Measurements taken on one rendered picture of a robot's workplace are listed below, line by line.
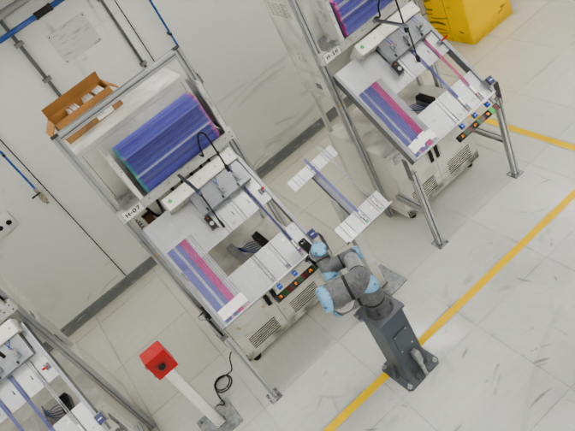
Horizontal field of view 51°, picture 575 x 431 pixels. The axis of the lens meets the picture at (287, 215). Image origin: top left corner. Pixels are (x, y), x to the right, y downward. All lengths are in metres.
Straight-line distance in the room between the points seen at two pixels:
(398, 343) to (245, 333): 1.03
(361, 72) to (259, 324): 1.67
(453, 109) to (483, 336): 1.34
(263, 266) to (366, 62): 1.39
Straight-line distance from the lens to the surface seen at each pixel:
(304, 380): 3.78
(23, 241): 4.87
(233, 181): 3.38
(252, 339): 3.86
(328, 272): 2.94
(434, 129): 3.70
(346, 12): 3.62
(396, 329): 3.19
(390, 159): 3.90
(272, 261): 3.33
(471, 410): 3.37
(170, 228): 3.40
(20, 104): 4.55
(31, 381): 3.43
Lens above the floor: 2.93
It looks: 37 degrees down
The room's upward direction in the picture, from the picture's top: 31 degrees counter-clockwise
